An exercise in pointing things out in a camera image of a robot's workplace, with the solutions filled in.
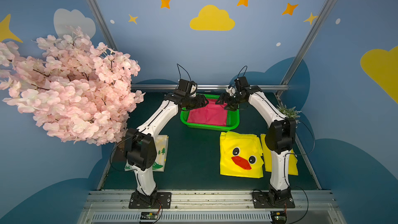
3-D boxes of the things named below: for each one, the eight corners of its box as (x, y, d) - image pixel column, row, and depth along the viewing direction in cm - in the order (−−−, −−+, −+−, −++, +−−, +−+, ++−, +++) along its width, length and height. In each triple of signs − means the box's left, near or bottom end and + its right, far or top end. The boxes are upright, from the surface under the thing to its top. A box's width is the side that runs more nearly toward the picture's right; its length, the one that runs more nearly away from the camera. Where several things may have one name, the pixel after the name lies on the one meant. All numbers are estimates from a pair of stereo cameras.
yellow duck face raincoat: (221, 178, 84) (221, 177, 82) (217, 132, 101) (218, 131, 99) (268, 178, 84) (269, 177, 82) (256, 133, 101) (257, 131, 99)
